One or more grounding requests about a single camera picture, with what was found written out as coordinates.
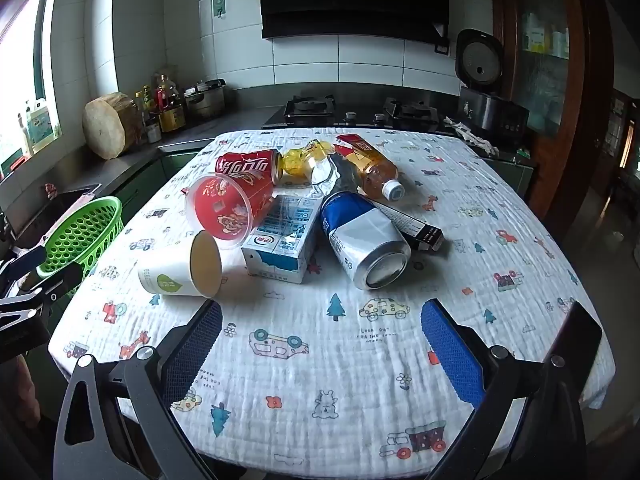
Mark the blue white milk carton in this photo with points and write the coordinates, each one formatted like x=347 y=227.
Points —
x=280 y=255

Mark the black gas stove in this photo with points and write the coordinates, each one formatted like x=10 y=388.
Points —
x=350 y=112

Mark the window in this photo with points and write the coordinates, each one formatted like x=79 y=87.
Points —
x=25 y=60

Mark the blue silver soda can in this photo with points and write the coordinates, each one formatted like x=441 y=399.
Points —
x=350 y=230

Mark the person's left forearm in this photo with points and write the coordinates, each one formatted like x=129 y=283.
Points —
x=20 y=390

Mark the round wooden chopping block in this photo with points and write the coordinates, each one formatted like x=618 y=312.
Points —
x=107 y=125

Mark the white rag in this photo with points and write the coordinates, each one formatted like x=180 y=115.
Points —
x=470 y=135

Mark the red printed plastic cup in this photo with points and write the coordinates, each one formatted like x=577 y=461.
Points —
x=225 y=210

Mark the steel cooking pot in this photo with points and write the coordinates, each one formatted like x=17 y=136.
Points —
x=204 y=102

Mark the wall hook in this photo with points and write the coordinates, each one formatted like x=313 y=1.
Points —
x=218 y=5

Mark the pink cloth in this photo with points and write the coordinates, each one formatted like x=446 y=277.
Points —
x=75 y=205

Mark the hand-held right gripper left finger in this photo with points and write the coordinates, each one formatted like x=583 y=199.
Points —
x=192 y=355

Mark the black range hood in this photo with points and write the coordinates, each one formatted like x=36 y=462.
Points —
x=350 y=0

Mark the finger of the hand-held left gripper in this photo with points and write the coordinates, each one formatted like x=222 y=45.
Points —
x=55 y=277
x=25 y=262

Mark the red soda can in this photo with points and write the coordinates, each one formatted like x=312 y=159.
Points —
x=245 y=162

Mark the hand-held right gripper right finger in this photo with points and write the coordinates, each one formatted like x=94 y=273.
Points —
x=452 y=355

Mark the black white cardboard box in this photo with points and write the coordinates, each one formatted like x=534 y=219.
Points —
x=425 y=235

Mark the green plastic basket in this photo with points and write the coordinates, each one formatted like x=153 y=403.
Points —
x=80 y=235

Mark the small dark sauce bottle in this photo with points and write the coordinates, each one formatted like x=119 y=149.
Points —
x=153 y=132

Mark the white printed tablecloth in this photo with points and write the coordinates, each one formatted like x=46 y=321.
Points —
x=320 y=360

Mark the grey paper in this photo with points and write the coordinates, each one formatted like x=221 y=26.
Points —
x=330 y=175

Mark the plastic tea bottle red label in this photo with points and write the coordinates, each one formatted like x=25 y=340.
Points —
x=372 y=170

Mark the crushed yellow plastic bottle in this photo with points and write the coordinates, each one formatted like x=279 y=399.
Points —
x=300 y=160

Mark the white paper cup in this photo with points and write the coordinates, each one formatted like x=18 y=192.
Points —
x=170 y=270

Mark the black rice cooker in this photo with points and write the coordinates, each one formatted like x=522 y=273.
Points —
x=482 y=90

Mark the kitchen sink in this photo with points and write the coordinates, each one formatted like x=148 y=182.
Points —
x=40 y=215

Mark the wooden glass door cabinet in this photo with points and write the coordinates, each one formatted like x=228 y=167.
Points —
x=545 y=85

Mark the green cap sauce bottle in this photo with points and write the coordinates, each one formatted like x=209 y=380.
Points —
x=143 y=105

